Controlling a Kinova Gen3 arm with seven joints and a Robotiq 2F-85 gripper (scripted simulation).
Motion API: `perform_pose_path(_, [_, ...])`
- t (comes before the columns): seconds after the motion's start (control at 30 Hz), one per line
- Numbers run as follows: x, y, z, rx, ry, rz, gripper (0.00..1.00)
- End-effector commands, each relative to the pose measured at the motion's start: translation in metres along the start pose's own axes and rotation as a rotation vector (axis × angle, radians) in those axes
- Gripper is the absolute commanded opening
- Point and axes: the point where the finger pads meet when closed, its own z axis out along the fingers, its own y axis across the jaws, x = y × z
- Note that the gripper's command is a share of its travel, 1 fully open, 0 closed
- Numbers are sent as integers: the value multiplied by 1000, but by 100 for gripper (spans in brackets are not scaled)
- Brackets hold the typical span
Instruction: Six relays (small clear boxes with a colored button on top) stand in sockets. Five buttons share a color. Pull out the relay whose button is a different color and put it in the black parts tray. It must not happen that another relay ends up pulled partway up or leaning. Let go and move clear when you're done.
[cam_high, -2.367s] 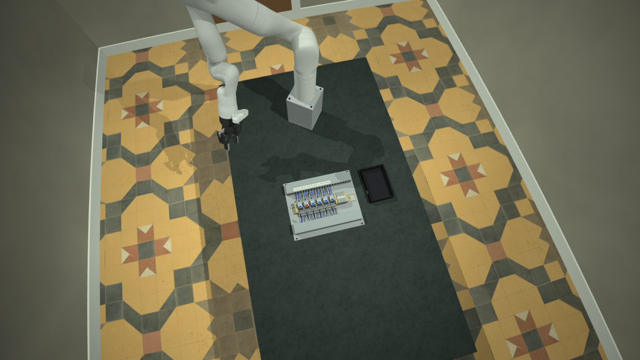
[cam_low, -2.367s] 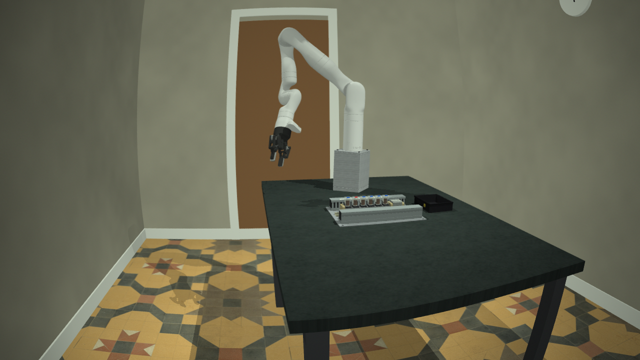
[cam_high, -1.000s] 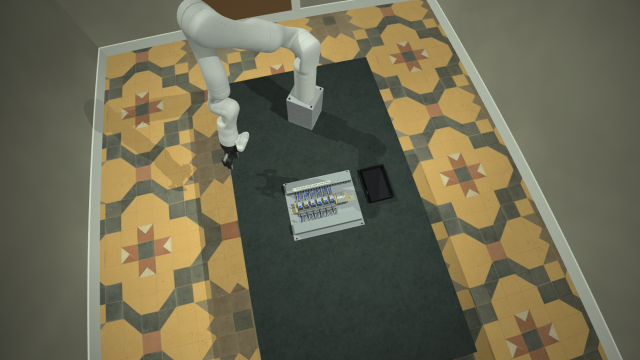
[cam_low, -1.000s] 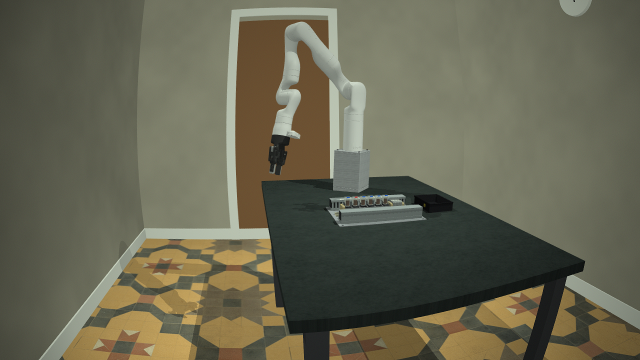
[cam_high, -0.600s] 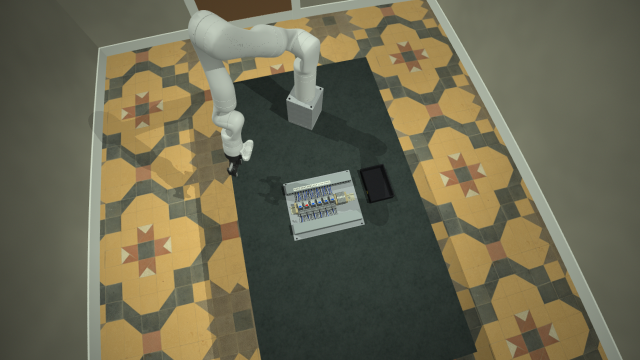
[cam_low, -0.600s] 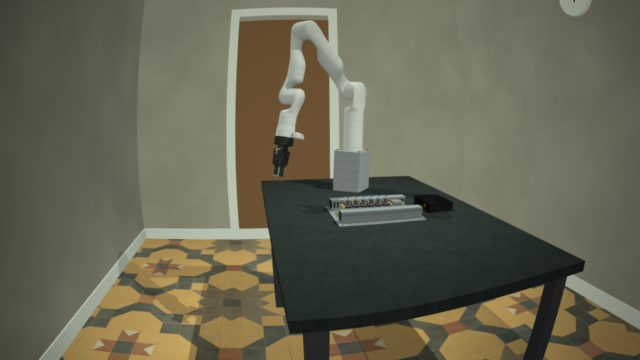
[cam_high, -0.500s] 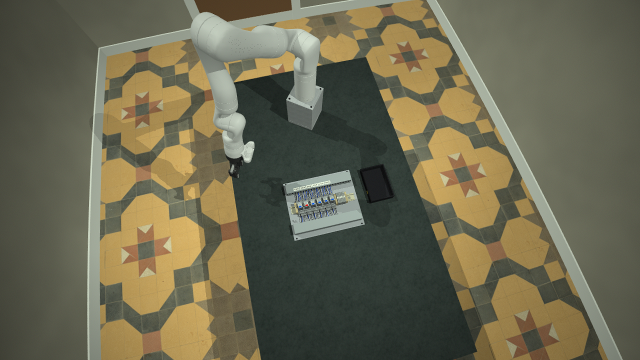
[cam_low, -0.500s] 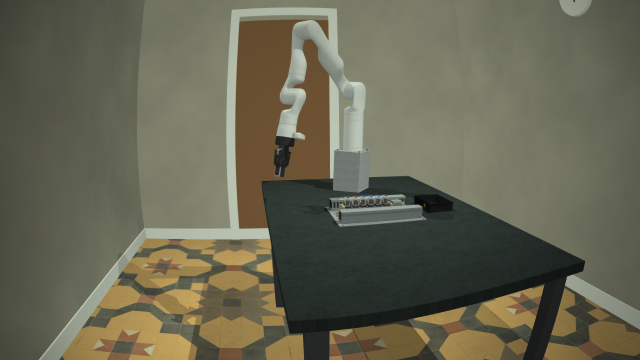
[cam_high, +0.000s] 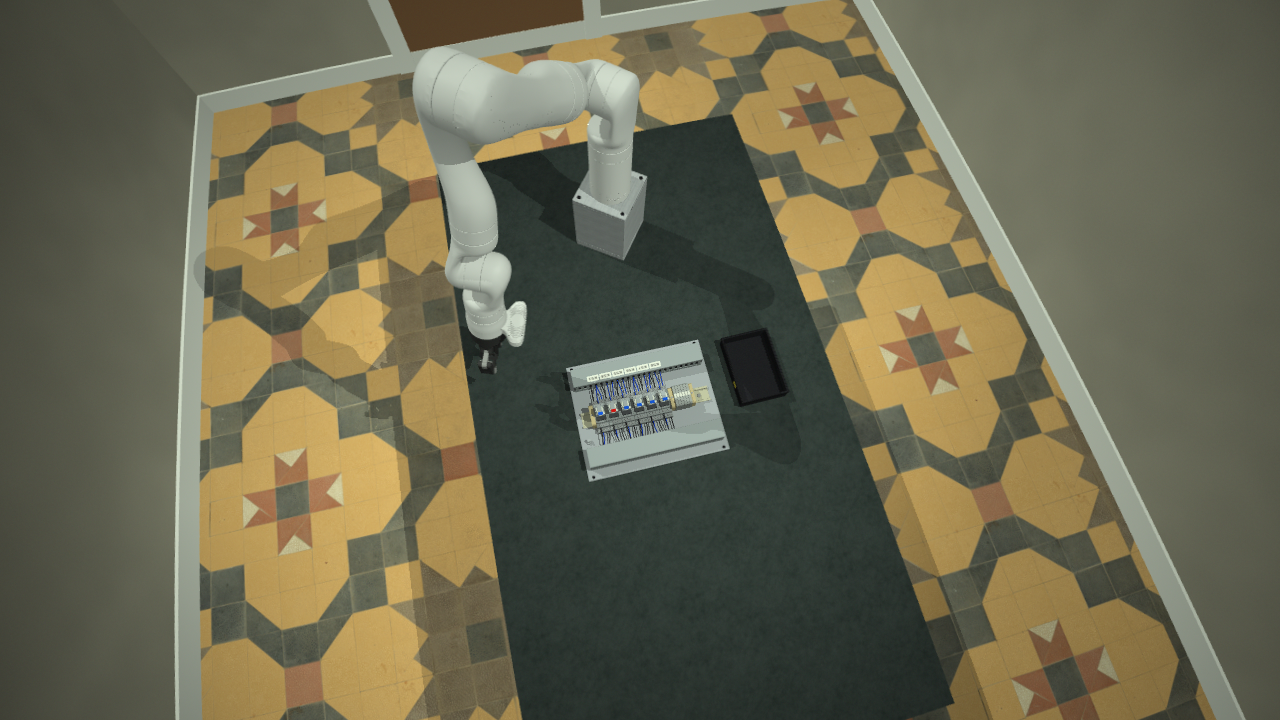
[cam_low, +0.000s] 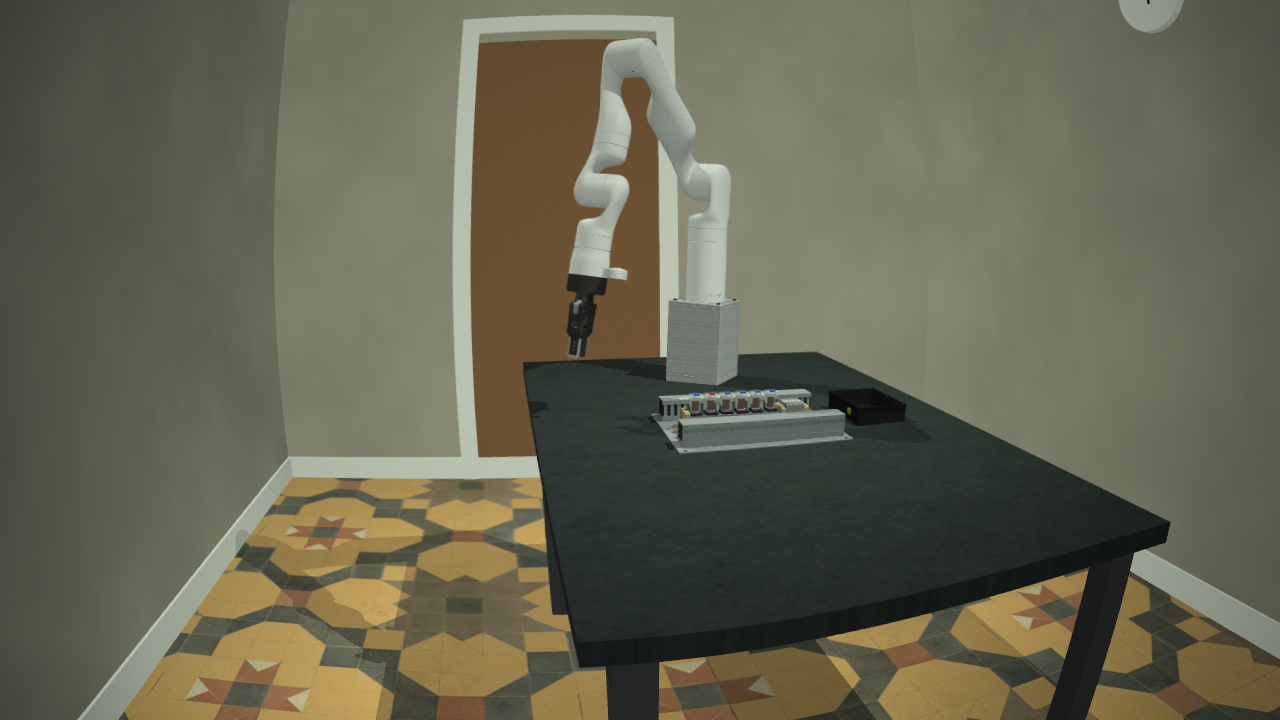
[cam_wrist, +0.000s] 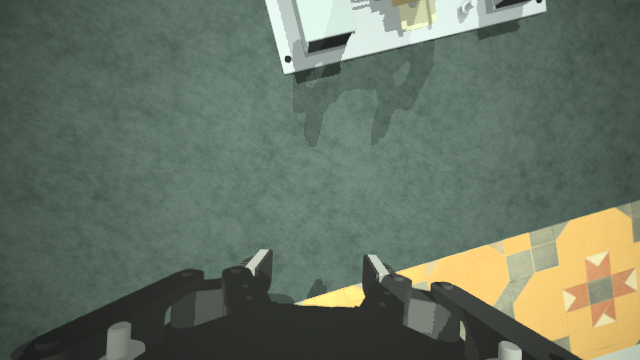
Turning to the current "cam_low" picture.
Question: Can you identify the black rectangular tray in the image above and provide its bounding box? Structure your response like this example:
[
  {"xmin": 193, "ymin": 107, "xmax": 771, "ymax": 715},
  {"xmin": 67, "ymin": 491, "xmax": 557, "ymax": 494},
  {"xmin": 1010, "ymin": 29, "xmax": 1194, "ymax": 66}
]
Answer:
[{"xmin": 828, "ymin": 388, "xmax": 908, "ymax": 427}]

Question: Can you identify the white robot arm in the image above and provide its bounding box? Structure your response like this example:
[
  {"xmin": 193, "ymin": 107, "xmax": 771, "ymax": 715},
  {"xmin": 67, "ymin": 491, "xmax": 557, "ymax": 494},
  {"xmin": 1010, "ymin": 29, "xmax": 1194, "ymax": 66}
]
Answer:
[{"xmin": 570, "ymin": 38, "xmax": 731, "ymax": 304}]

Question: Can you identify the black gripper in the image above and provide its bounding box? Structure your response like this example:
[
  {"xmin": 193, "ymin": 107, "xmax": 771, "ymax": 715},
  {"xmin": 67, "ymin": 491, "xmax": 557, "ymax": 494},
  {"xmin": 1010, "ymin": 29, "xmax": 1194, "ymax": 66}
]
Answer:
[{"xmin": 566, "ymin": 274, "xmax": 607, "ymax": 359}]

